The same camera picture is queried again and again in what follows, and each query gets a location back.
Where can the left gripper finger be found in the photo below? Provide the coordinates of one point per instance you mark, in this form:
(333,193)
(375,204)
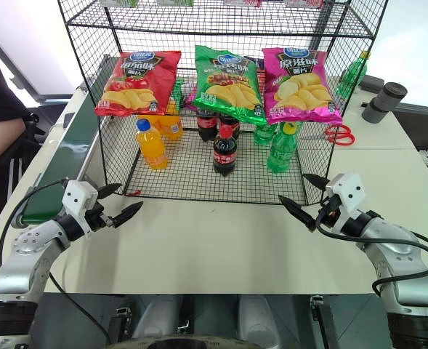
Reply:
(128,214)
(109,189)

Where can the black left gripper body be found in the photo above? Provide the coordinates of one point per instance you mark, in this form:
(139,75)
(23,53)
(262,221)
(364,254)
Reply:
(97,216)

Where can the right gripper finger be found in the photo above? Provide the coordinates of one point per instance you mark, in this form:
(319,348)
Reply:
(317,180)
(297,212)

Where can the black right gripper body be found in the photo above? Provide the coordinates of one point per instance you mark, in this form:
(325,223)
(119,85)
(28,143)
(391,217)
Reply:
(330,212)

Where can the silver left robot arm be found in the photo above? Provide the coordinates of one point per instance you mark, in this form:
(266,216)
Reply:
(28,254)

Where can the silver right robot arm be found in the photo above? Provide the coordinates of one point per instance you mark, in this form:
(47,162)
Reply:
(399,261)

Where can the green conveyor belt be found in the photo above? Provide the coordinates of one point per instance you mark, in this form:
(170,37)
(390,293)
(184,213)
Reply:
(72,145)

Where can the green soda bottle yellow cap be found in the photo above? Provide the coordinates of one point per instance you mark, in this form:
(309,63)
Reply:
(280,152)
(353,74)

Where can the orange soda bottle blue cap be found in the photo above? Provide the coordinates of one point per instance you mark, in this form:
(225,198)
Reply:
(153,149)

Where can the magenta potato chips bag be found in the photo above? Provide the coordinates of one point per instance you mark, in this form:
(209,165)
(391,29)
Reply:
(301,91)

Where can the cola bottle red cap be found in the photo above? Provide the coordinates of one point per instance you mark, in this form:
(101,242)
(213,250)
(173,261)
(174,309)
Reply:
(224,156)

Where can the grey cylindrical container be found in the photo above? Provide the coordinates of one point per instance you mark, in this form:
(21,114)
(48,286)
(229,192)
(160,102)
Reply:
(380,103)

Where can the silver rounded robot body shell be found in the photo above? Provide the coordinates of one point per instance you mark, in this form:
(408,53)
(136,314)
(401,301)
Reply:
(157,320)
(259,320)

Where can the red potato chips bag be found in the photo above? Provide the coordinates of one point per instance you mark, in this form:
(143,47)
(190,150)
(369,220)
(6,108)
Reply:
(137,80)

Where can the green potato chips bag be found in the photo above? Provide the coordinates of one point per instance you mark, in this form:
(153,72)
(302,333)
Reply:
(228,91)

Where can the purple snack bag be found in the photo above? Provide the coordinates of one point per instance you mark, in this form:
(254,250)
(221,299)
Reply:
(259,63)

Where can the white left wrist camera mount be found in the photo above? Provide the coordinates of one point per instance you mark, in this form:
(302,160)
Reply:
(77,198)

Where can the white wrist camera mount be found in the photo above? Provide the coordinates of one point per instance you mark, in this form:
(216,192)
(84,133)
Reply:
(348,191)
(77,198)

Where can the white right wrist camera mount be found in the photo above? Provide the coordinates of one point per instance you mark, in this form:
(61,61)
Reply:
(348,191)

